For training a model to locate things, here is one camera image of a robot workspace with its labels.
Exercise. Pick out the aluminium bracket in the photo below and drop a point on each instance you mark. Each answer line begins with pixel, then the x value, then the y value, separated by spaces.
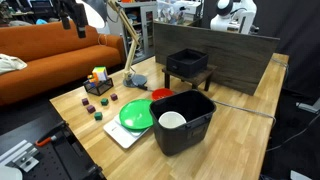
pixel 20 156

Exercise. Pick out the black perforated breadboard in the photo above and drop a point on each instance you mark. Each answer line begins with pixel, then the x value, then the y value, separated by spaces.
pixel 60 163

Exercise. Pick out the multicolour Rubik's cube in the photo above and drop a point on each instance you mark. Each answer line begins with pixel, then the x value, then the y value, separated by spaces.
pixel 100 73

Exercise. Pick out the dark grey plastic bin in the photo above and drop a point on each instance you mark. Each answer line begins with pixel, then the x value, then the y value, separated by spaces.
pixel 186 136

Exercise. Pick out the clear plastic storage box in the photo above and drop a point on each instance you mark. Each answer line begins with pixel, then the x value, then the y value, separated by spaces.
pixel 176 10

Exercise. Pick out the wooden desk lamp white shade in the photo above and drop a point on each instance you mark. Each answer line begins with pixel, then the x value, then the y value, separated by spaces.
pixel 132 53

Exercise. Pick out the white paper cup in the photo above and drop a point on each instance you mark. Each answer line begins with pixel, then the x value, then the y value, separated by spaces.
pixel 171 120

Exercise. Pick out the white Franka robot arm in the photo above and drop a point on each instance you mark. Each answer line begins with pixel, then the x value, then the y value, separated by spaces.
pixel 233 20

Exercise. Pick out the white cloth bag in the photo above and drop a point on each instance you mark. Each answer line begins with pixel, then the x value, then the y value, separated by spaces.
pixel 10 63

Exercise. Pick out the green cube block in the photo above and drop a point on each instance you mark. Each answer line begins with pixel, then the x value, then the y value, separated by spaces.
pixel 104 102
pixel 98 116

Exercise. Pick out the red plastic bowl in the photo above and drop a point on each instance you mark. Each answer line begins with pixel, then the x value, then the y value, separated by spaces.
pixel 161 93

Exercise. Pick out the grey glass-door cabinet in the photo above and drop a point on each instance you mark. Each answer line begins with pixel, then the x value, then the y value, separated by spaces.
pixel 148 20

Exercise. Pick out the orange sofa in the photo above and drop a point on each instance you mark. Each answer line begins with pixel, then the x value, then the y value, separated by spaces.
pixel 50 66

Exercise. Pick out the small dark wooden stool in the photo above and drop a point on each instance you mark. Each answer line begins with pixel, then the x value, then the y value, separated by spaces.
pixel 200 78

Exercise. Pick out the orange and blue toy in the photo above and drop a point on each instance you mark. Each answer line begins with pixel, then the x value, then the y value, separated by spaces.
pixel 92 80

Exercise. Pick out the green plastic plate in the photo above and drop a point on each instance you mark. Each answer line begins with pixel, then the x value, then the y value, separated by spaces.
pixel 135 115

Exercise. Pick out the dark wooden board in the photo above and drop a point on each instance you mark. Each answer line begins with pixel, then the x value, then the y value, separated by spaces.
pixel 233 56

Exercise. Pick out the white kitchen scale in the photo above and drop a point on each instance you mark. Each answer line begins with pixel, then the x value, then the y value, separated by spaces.
pixel 121 135

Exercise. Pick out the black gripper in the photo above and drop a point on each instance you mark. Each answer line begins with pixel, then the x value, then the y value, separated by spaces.
pixel 71 5

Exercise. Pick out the black fabric storage box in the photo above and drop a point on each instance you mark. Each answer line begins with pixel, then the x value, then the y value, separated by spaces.
pixel 185 66

